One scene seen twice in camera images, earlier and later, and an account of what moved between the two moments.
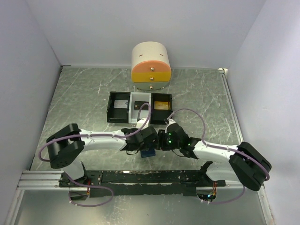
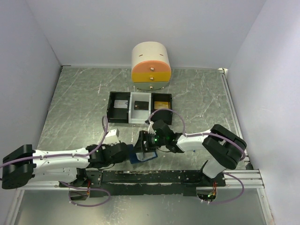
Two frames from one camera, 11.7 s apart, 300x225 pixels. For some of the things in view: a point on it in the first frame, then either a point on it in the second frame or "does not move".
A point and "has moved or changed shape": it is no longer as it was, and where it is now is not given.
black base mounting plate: [124, 183] does not move
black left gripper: [146, 146] to [121, 160]
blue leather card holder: [150, 152] has moved or changed shape
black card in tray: [138, 104] does not move
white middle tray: [133, 113] does not move
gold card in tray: [161, 105] does not move
